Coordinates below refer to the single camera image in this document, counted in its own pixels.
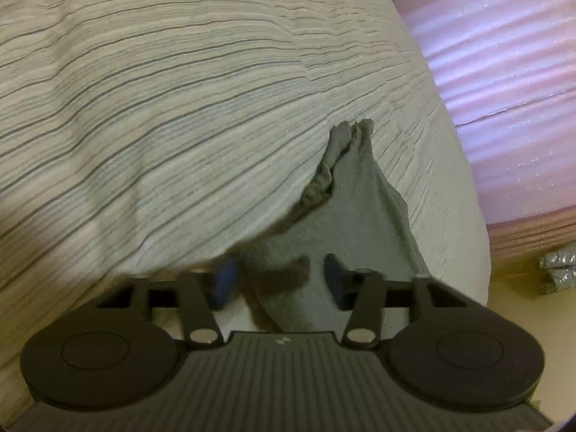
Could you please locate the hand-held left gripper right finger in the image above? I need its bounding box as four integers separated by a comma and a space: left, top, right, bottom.
325, 253, 487, 348

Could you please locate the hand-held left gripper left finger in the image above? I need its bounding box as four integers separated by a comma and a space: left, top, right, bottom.
92, 256, 238, 348

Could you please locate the grey t-shirt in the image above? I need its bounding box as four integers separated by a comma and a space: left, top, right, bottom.
240, 118, 428, 334

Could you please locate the striped grey bed cover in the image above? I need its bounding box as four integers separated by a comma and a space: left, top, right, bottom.
0, 0, 491, 415

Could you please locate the silver crumpled object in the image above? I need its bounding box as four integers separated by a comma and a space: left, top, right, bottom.
539, 243, 576, 296

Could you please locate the pink curtain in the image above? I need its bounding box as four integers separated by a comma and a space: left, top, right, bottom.
387, 0, 576, 259

